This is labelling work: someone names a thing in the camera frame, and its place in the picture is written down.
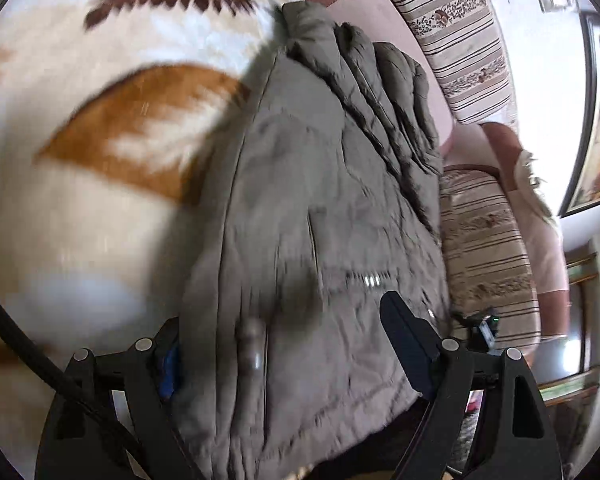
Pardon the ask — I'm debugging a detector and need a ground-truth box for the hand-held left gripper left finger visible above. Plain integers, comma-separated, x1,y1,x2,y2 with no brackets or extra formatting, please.
34,317,201,480

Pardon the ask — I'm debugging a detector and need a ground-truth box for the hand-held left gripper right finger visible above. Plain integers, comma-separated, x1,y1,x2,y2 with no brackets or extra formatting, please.
380,291,563,480

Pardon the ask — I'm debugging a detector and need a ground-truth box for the olive hooded puffer jacket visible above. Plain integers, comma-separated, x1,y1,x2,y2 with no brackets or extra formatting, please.
172,1,453,480

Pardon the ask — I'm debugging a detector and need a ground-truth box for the striped floral cushion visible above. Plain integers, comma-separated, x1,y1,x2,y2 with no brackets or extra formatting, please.
437,167,543,356
365,0,518,126

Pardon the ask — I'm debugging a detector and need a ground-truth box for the wooden cabinet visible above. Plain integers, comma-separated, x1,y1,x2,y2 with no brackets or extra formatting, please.
535,245,600,403

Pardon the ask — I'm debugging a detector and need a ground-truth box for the white crumpled cloth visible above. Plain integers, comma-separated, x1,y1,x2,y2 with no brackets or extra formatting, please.
512,149,556,221

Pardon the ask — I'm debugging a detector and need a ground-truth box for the leaf print blanket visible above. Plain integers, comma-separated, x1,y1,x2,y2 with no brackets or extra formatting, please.
0,0,306,480

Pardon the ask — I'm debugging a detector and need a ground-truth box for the pink brown sofa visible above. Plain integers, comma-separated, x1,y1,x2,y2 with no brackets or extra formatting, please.
300,0,573,341

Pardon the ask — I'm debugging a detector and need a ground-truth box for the black cable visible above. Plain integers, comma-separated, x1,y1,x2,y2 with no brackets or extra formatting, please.
0,277,146,466

